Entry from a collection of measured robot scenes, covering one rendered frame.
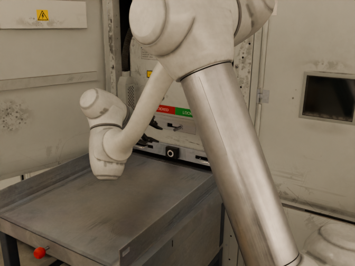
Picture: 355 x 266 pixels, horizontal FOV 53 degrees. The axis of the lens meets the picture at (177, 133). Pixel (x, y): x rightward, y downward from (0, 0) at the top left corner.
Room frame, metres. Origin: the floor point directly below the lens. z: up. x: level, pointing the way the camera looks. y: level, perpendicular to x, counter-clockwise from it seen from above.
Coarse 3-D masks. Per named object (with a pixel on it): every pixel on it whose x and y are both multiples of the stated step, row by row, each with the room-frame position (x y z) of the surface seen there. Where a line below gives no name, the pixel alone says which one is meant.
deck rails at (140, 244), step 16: (80, 160) 1.39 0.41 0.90; (32, 176) 1.19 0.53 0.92; (48, 176) 1.25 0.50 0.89; (64, 176) 1.31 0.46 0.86; (0, 192) 1.08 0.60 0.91; (16, 192) 1.13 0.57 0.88; (32, 192) 1.18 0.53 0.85; (192, 192) 1.09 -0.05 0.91; (208, 192) 1.20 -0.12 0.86; (0, 208) 1.07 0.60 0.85; (176, 208) 1.00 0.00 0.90; (192, 208) 1.08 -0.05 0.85; (160, 224) 0.92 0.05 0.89; (144, 240) 0.85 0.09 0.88; (128, 256) 0.79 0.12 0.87
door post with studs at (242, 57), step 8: (248, 40) 1.32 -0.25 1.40; (240, 48) 1.33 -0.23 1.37; (248, 48) 1.32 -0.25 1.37; (240, 56) 1.33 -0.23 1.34; (248, 56) 1.31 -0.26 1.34; (240, 64) 1.33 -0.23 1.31; (248, 64) 1.31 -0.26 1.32; (240, 72) 1.33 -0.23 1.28; (248, 72) 1.31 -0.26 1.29; (240, 80) 1.33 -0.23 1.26; (248, 80) 1.31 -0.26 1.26; (240, 88) 1.33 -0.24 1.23; (248, 88) 1.31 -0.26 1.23; (248, 96) 1.31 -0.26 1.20; (232, 232) 1.32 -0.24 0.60; (232, 240) 1.32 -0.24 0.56; (232, 248) 1.32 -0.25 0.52; (232, 256) 1.32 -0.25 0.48; (232, 264) 1.32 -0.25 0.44
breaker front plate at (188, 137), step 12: (132, 48) 1.64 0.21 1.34; (132, 60) 1.64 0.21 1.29; (144, 60) 1.61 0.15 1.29; (156, 60) 1.57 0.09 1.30; (132, 72) 1.64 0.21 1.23; (144, 72) 1.61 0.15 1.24; (144, 84) 1.61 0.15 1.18; (180, 84) 1.51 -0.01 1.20; (168, 96) 1.54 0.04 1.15; (180, 96) 1.51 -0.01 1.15; (156, 120) 1.57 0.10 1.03; (144, 132) 1.61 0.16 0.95; (156, 132) 1.57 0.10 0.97; (168, 132) 1.54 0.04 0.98; (180, 132) 1.51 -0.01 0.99; (192, 132) 1.48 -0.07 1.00; (180, 144) 1.51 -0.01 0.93; (192, 144) 1.48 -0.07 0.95
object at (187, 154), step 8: (136, 144) 1.62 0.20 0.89; (152, 144) 1.57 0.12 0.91; (160, 144) 1.55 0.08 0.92; (168, 144) 1.53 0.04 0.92; (152, 152) 1.57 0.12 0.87; (160, 152) 1.55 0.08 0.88; (184, 152) 1.48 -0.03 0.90; (192, 152) 1.46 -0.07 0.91; (200, 152) 1.44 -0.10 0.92; (192, 160) 1.46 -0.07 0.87
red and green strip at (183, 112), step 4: (160, 104) 1.56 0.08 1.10; (160, 108) 1.56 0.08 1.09; (164, 108) 1.55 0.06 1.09; (168, 108) 1.54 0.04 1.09; (172, 108) 1.53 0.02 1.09; (176, 108) 1.52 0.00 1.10; (180, 108) 1.51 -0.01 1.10; (184, 108) 1.50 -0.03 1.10; (164, 112) 1.55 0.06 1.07; (168, 112) 1.54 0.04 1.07; (172, 112) 1.53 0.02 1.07; (176, 112) 1.52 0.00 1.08; (180, 112) 1.51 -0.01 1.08; (184, 112) 1.50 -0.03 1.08; (188, 112) 1.49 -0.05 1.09; (188, 116) 1.49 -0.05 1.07
